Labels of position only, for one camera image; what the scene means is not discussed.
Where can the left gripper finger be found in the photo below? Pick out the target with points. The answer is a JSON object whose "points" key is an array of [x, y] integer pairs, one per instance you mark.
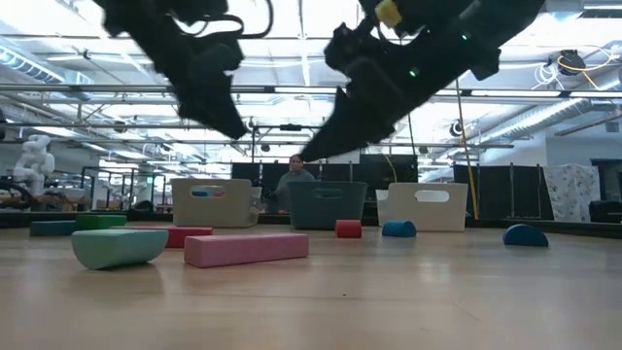
{"points": [[199, 109], [226, 109]]}

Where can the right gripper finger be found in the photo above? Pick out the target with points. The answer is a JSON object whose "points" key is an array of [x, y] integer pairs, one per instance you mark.
{"points": [[342, 119], [369, 131]]}

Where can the red small block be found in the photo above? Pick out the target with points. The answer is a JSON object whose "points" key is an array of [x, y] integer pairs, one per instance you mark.
{"points": [[348, 229]]}

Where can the blue small block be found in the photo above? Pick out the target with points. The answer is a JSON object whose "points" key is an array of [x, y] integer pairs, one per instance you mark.
{"points": [[525, 236], [399, 229]]}

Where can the red long block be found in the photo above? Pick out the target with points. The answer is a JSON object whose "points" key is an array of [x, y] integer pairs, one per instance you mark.
{"points": [[192, 236]]}

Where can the pink long block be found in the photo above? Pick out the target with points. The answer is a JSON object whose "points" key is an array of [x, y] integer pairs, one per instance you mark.
{"points": [[245, 250]]}

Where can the green small block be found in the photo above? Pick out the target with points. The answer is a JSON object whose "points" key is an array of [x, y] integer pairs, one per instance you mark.
{"points": [[100, 222]]}

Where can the pale turquoise small block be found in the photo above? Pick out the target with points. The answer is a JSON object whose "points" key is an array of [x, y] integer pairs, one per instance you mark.
{"points": [[116, 249]]}

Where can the teal long block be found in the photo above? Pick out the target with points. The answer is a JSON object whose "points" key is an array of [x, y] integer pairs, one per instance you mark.
{"points": [[52, 228]]}

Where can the black low partition panels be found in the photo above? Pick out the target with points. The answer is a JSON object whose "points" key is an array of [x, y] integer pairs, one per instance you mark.
{"points": [[374, 170]]}

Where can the yellow tape tag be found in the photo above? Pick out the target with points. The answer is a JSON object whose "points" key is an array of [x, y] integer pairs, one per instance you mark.
{"points": [[389, 12]]}

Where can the person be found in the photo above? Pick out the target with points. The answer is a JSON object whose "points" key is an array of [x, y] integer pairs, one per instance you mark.
{"points": [[294, 182]]}

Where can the round black ceiling fixture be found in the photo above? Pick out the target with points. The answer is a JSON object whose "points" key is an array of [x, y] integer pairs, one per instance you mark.
{"points": [[456, 129]]}

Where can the teal plastic bin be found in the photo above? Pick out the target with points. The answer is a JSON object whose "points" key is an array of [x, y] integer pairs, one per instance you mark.
{"points": [[325, 214]]}

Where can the light grey plastic bin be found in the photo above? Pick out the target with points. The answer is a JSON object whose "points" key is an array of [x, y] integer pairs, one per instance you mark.
{"points": [[214, 211]]}

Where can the white plastic bin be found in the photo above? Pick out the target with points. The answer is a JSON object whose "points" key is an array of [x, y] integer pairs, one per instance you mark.
{"points": [[427, 216]]}

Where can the black partition with posts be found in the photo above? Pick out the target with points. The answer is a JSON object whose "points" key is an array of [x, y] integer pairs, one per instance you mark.
{"points": [[495, 192]]}

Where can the white patterned sheet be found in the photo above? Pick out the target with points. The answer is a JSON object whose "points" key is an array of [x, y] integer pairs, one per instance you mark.
{"points": [[571, 192]]}

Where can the dark box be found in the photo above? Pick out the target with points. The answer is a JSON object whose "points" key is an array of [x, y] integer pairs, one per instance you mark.
{"points": [[605, 212]]}

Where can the black gantry frame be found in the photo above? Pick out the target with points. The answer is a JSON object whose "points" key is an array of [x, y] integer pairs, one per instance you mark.
{"points": [[290, 127]]}

